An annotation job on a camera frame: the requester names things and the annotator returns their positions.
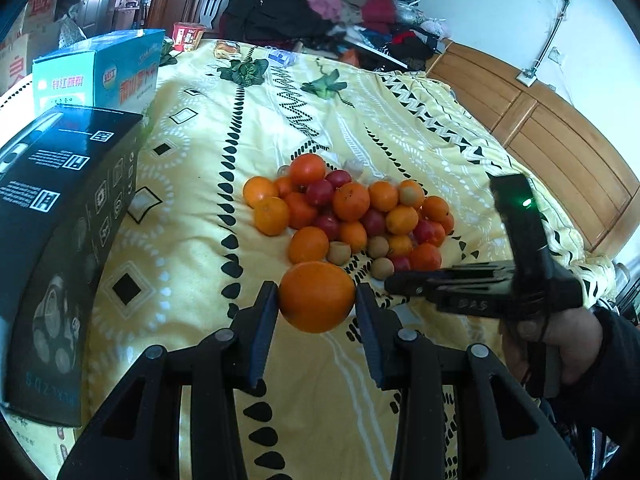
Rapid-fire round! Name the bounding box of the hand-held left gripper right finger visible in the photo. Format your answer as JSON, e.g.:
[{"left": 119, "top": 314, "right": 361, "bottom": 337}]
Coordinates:
[{"left": 354, "top": 282, "right": 586, "bottom": 480}]

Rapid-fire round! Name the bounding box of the pile of oranges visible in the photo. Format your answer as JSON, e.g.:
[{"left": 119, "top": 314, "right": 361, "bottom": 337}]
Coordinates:
[{"left": 242, "top": 152, "right": 456, "bottom": 272}]

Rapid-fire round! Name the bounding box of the green leafy vegetable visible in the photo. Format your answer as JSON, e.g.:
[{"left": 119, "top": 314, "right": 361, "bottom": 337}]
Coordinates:
[
  {"left": 157, "top": 40, "right": 180, "bottom": 67},
  {"left": 217, "top": 57, "right": 271, "bottom": 87},
  {"left": 300, "top": 67, "right": 356, "bottom": 108}
]

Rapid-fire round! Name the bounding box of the cardboard box red print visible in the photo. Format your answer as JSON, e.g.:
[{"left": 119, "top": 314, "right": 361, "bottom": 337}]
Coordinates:
[
  {"left": 0, "top": 32, "right": 33, "bottom": 96},
  {"left": 22, "top": 0, "right": 63, "bottom": 36}
]

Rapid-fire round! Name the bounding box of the large single orange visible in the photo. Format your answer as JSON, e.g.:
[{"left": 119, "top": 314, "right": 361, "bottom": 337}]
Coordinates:
[{"left": 278, "top": 261, "right": 357, "bottom": 334}]

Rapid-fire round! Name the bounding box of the pile of clothes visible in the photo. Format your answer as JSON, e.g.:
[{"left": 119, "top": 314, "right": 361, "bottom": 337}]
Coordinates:
[{"left": 220, "top": 0, "right": 448, "bottom": 68}]

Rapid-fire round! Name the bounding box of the person's right hand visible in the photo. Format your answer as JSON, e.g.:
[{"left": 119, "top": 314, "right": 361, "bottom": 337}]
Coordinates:
[{"left": 501, "top": 306, "right": 605, "bottom": 387}]

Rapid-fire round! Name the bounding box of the person's right forearm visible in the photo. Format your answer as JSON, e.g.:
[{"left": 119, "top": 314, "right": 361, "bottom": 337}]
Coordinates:
[{"left": 575, "top": 305, "right": 640, "bottom": 461}]

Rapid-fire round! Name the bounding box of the small red box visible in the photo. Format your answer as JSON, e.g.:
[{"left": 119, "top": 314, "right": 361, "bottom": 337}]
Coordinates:
[{"left": 172, "top": 21, "right": 206, "bottom": 52}]

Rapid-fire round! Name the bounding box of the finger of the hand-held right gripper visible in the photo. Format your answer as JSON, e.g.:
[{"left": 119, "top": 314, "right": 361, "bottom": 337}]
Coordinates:
[
  {"left": 445, "top": 261, "right": 518, "bottom": 281},
  {"left": 385, "top": 271, "right": 511, "bottom": 318}
]

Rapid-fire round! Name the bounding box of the black printed box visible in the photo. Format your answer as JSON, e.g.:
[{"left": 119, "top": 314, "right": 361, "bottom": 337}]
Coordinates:
[{"left": 0, "top": 105, "right": 145, "bottom": 428}]

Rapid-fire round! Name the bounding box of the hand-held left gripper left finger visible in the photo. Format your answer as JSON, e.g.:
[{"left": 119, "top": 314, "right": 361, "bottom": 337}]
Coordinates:
[{"left": 57, "top": 281, "right": 280, "bottom": 480}]

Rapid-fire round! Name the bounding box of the wooden chair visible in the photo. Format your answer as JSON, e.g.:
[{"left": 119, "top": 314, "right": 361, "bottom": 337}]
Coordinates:
[{"left": 182, "top": 0, "right": 231, "bottom": 38}]

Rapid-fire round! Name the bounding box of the wooden headboard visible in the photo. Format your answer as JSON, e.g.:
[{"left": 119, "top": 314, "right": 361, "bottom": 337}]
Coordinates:
[{"left": 425, "top": 40, "right": 640, "bottom": 256}]

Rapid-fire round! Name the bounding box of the blue and green carton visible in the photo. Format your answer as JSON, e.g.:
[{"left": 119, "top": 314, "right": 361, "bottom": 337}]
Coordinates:
[{"left": 32, "top": 29, "right": 166, "bottom": 118}]

